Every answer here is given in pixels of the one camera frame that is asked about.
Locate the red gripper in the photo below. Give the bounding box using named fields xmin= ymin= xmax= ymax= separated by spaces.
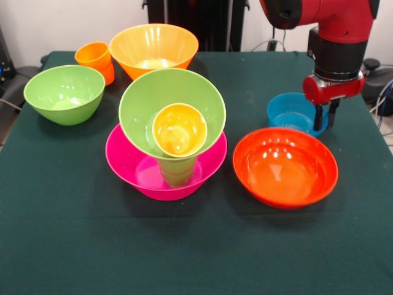
xmin=303 ymin=71 xmax=366 ymax=132

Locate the blue plastic bowl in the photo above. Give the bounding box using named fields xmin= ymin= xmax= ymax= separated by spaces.
xmin=266 ymin=92 xmax=330 ymax=138

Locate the yellow plastic cup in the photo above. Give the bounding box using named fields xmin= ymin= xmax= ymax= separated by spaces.
xmin=152 ymin=103 xmax=208 ymax=159

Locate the green plastic cup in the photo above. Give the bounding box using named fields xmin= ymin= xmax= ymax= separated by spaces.
xmin=157 ymin=155 xmax=198 ymax=188

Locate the large green plastic bowl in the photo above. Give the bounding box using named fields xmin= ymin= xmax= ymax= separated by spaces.
xmin=118 ymin=68 xmax=227 ymax=159
xmin=23 ymin=64 xmax=106 ymax=126

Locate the pink plastic bowl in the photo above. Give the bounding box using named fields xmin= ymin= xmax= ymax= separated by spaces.
xmin=105 ymin=123 xmax=228 ymax=202

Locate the black computer tower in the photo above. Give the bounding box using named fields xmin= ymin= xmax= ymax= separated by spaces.
xmin=0 ymin=26 xmax=17 ymax=81

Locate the red plastic bowl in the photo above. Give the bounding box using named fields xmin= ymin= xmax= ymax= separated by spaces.
xmin=232 ymin=127 xmax=339 ymax=210

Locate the dark green table cloth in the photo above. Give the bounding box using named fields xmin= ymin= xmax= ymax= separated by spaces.
xmin=0 ymin=50 xmax=393 ymax=295

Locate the large orange plastic bowl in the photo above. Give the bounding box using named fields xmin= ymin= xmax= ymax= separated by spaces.
xmin=109 ymin=23 xmax=200 ymax=81

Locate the orange plastic cup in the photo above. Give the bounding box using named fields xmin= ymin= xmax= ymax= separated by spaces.
xmin=74 ymin=41 xmax=116 ymax=87

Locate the dark grey floor case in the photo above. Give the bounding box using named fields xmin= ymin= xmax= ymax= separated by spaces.
xmin=0 ymin=66 xmax=41 ymax=107

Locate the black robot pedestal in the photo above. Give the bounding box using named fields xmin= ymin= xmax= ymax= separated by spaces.
xmin=147 ymin=0 xmax=248 ymax=52

